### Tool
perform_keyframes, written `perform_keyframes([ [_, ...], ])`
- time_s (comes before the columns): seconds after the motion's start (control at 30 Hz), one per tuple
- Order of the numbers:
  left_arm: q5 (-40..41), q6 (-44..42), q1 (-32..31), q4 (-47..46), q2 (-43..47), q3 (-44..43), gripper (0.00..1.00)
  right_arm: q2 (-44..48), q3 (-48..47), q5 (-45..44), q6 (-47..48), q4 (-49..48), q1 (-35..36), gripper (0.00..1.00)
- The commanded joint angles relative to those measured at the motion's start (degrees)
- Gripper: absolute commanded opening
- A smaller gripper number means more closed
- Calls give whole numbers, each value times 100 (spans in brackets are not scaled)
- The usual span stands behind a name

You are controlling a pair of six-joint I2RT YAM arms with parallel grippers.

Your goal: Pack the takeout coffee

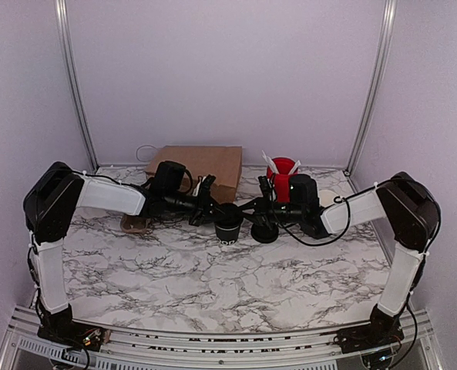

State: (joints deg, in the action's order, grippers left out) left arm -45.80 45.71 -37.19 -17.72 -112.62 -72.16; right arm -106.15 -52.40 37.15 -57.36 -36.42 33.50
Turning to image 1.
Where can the white stirrer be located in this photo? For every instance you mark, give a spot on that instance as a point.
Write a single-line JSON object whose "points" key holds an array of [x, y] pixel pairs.
{"points": [[271, 164], [294, 167]]}

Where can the white stirrer right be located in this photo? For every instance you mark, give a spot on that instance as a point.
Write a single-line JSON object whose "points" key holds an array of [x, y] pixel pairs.
{"points": [[294, 167]]}

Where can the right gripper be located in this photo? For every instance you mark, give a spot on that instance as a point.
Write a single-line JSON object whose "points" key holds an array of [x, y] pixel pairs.
{"points": [[260, 215]]}

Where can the black paper coffee cup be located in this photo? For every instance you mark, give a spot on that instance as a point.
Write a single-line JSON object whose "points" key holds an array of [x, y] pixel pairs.
{"points": [[227, 234]]}

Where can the brown paper bag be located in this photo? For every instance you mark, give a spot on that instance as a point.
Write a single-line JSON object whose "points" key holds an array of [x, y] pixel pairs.
{"points": [[223, 162]]}

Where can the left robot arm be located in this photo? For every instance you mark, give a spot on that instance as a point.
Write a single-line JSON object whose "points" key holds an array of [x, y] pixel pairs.
{"points": [[49, 208]]}

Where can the stacked black paper cup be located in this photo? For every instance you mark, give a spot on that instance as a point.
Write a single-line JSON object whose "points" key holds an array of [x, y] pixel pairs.
{"points": [[326, 197]]}

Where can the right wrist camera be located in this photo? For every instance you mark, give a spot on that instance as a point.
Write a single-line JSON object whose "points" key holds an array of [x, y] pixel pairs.
{"points": [[266, 188]]}

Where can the white stirrer left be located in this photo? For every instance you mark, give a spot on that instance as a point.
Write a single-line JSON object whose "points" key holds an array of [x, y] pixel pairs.
{"points": [[271, 164]]}

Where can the cardboard cup carrier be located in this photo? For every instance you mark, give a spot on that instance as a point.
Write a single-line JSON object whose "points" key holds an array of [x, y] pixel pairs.
{"points": [[134, 224]]}

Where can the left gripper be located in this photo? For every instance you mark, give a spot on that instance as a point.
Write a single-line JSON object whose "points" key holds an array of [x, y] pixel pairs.
{"points": [[202, 214]]}

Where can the aluminium frame post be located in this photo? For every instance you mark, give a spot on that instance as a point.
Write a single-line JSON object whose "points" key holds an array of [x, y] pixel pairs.
{"points": [[378, 72], [62, 20]]}

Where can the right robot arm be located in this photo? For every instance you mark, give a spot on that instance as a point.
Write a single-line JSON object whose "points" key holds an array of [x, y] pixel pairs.
{"points": [[408, 208]]}

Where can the red cylindrical holder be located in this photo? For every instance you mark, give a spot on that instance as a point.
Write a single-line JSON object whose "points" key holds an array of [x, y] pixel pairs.
{"points": [[280, 180]]}

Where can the left aluminium frame post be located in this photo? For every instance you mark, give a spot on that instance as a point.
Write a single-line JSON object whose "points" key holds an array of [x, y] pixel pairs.
{"points": [[62, 20]]}

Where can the right aluminium frame post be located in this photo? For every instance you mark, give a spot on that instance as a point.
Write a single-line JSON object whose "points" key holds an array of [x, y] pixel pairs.
{"points": [[378, 72]]}

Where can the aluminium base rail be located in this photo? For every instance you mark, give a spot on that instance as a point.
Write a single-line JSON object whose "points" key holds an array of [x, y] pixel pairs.
{"points": [[110, 347]]}

